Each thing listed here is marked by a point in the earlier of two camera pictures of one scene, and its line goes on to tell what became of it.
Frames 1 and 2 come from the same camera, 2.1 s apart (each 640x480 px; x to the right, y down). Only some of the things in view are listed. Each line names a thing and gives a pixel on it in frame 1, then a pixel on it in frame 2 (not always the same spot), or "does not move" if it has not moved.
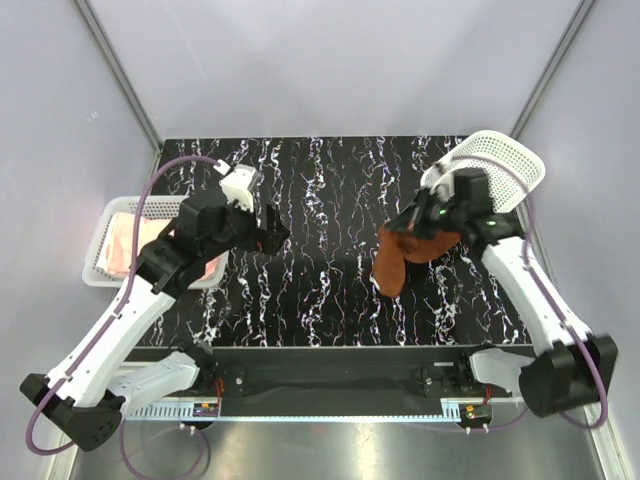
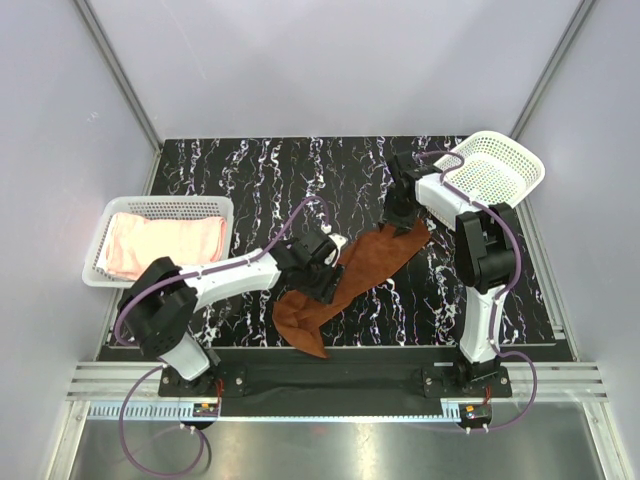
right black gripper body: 437,215 → 398,213
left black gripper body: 241,229 → 320,281
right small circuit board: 476,412 does not move
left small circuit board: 205,410 does not move
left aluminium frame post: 118,73 does not move
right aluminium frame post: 581,13 does not move
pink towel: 121,242 does not move
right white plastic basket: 512,170 does not move
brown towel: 394,249 → 299,317
